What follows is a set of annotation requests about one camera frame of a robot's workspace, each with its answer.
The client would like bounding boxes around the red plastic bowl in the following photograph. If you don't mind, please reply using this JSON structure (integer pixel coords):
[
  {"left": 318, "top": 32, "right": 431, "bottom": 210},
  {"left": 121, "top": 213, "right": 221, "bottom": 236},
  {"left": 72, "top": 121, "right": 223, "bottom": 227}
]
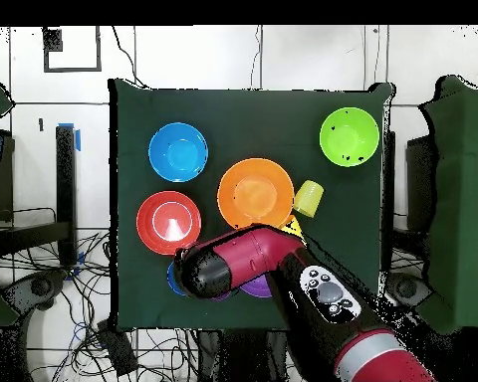
[{"left": 135, "top": 190, "right": 203, "bottom": 257}]

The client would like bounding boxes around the black power box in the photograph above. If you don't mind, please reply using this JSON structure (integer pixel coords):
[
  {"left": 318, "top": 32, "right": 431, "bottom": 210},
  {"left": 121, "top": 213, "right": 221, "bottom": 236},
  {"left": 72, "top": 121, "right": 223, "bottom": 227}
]
[{"left": 97, "top": 319, "right": 138, "bottom": 377}]

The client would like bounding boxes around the thin black floor cable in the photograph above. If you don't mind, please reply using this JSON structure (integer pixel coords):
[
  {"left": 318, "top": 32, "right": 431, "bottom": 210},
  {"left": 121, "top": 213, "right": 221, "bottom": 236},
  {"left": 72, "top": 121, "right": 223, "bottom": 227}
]
[
  {"left": 249, "top": 26, "right": 263, "bottom": 90},
  {"left": 111, "top": 26, "right": 149, "bottom": 90}
]

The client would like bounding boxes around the yellow plastic cup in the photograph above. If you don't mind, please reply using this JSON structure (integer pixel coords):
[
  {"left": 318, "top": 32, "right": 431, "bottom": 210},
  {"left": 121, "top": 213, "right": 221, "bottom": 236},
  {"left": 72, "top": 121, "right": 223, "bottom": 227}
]
[{"left": 280, "top": 214, "right": 307, "bottom": 242}]

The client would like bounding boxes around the black square floor frame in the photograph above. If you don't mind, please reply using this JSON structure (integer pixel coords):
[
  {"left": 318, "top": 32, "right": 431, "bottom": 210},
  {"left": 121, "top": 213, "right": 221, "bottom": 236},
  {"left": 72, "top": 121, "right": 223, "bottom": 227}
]
[{"left": 42, "top": 26, "right": 104, "bottom": 74}]

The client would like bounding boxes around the pale yellow ribbed cup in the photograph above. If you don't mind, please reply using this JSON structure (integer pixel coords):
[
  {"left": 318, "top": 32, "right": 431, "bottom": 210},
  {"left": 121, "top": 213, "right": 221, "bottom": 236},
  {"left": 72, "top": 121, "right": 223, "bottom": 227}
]
[{"left": 293, "top": 179, "right": 325, "bottom": 219}]

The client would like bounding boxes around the dark green table cloth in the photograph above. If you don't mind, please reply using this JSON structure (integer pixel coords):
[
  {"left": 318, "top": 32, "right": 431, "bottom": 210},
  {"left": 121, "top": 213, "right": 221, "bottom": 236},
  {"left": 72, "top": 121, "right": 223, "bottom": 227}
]
[{"left": 108, "top": 78, "right": 395, "bottom": 333}]

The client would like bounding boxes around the small dark blue bowl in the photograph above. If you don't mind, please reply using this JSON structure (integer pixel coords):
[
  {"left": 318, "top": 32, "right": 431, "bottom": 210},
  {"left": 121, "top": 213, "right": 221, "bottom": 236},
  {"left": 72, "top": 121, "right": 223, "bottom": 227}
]
[{"left": 166, "top": 260, "right": 188, "bottom": 297}]

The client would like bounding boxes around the large orange plastic bowl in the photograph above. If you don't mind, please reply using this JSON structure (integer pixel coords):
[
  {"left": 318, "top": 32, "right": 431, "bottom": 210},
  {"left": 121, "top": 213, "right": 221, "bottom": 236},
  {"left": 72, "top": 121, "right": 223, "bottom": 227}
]
[{"left": 216, "top": 157, "right": 296, "bottom": 232}]

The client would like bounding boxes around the light blue plastic bowl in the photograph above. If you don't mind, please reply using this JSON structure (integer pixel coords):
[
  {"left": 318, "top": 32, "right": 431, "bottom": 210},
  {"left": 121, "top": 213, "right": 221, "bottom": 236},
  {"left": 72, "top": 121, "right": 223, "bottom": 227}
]
[{"left": 147, "top": 121, "right": 209, "bottom": 183}]

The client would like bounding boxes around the green plastic bowl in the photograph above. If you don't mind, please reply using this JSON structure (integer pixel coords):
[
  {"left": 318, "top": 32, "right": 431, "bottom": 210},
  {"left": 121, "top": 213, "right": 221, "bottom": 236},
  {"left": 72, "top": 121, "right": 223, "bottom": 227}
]
[{"left": 319, "top": 106, "right": 380, "bottom": 168}]

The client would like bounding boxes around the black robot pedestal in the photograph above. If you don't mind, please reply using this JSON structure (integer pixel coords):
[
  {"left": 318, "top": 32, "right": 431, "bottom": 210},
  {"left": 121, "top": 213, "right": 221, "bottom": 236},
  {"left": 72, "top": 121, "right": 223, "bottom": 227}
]
[{"left": 198, "top": 329, "right": 290, "bottom": 382}]

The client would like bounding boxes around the purple plastic bowl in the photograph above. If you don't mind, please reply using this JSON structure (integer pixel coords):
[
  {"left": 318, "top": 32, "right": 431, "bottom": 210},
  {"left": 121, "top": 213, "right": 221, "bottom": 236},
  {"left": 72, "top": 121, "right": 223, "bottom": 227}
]
[{"left": 238, "top": 274, "right": 273, "bottom": 298}]

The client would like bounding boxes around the black metal stand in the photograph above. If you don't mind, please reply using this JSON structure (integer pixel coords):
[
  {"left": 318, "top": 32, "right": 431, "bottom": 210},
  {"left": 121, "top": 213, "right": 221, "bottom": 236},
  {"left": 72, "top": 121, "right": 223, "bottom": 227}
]
[{"left": 0, "top": 123, "right": 79, "bottom": 268}]

